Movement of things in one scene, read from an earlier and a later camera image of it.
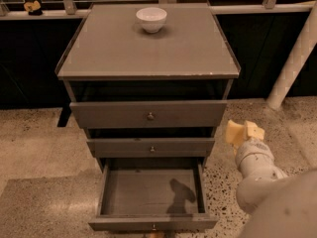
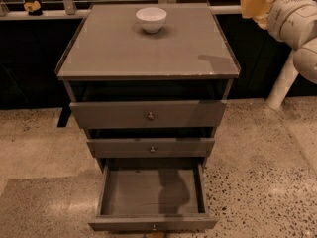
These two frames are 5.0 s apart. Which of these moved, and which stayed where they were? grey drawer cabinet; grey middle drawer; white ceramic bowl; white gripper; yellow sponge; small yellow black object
Moved: yellow sponge; white gripper
Stayed: white ceramic bowl; grey drawer cabinet; grey middle drawer; small yellow black object
